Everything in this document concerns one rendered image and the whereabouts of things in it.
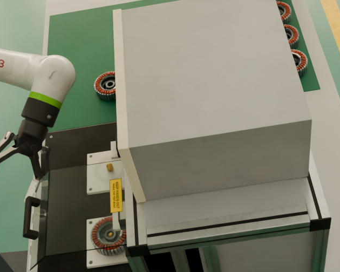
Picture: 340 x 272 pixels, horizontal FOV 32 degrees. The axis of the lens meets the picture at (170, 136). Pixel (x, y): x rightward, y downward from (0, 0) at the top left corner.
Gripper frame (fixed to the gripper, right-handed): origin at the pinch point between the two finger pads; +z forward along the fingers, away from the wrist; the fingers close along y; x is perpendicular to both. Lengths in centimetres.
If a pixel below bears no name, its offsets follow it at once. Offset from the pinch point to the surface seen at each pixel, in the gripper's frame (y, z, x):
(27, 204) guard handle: 4.1, 0.0, 16.3
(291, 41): -71, -80, 19
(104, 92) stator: -34, -41, -21
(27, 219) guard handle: 4.5, 3.2, 19.1
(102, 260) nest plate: -25.4, 8.6, 16.6
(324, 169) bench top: -67, -38, 49
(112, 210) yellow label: -6.3, -5.9, 34.4
